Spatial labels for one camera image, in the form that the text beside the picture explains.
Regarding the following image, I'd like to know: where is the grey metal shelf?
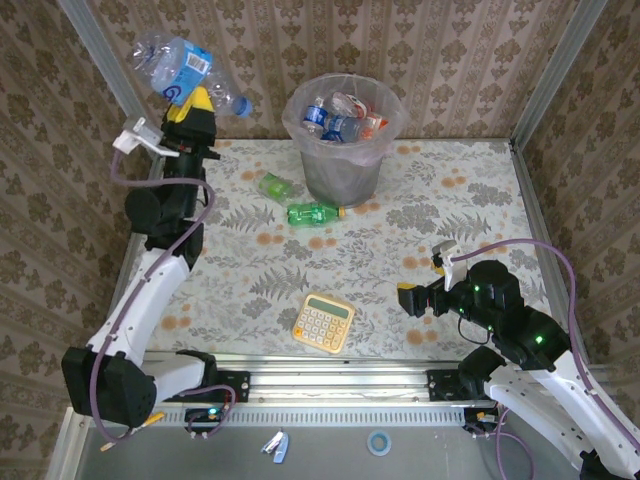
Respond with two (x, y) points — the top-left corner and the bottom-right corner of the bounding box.
(44, 404), (640, 480)

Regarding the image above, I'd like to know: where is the aluminium extrusion beam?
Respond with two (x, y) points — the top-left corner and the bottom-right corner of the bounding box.
(69, 349), (616, 407)

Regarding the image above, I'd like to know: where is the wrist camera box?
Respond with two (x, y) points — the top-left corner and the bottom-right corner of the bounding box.
(111, 116), (180, 159)
(429, 238), (475, 293)

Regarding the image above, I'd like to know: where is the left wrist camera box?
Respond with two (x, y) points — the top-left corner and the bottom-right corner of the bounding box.
(111, 116), (180, 159)

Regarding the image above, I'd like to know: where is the dark green bottle yellow cap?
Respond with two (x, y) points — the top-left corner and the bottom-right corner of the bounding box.
(285, 198), (348, 227)

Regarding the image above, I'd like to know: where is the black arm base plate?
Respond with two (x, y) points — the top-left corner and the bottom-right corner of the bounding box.
(425, 368), (521, 404)
(162, 369), (251, 404)

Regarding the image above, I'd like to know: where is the large clear bottle blue label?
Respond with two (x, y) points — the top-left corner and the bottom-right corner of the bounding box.
(127, 30), (254, 119)

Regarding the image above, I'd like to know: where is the translucent plastic bin liner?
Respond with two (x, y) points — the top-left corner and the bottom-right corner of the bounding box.
(281, 72), (410, 170)

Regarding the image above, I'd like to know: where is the yellow white pen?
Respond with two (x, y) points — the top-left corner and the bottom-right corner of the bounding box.
(99, 411), (166, 453)

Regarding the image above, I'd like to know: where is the grey mesh waste bin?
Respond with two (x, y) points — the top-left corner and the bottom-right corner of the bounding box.
(287, 74), (405, 209)

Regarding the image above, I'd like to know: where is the blue tape roll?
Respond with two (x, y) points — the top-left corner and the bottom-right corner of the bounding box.
(366, 430), (393, 457)

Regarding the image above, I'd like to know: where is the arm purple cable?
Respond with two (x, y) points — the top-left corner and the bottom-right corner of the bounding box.
(449, 238), (640, 480)
(89, 147), (239, 444)

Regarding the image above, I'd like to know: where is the yellow calculator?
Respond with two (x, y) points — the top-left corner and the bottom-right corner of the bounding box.
(291, 293), (357, 355)

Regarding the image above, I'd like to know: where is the grey slotted cable duct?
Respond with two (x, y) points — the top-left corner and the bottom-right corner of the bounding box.
(89, 407), (469, 427)

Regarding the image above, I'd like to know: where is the light green label bottle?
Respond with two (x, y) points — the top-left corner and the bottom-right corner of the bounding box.
(256, 172), (292, 201)

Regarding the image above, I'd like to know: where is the small circuit board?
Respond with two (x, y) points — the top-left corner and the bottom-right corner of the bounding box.
(462, 407), (504, 436)
(184, 407), (232, 437)

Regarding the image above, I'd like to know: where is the blue white stapler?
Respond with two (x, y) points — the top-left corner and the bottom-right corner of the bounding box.
(261, 428), (291, 465)

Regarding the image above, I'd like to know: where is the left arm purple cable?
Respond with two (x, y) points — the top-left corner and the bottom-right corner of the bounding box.
(89, 147), (239, 444)

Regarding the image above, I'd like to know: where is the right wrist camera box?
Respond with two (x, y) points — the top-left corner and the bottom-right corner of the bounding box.
(429, 238), (475, 293)

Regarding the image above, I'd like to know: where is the aluminium frame post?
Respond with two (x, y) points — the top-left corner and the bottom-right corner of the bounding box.
(510, 0), (610, 149)
(56, 0), (166, 154)

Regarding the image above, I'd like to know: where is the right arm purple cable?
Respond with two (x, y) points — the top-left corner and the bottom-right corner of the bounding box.
(449, 238), (640, 480)

